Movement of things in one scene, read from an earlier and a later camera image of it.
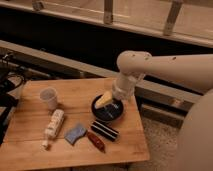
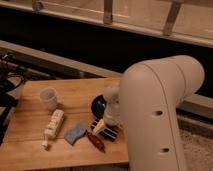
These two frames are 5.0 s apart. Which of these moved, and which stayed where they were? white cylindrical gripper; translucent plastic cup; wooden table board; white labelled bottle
Moved: white cylindrical gripper
Stayed: wooden table board; white labelled bottle; translucent plastic cup
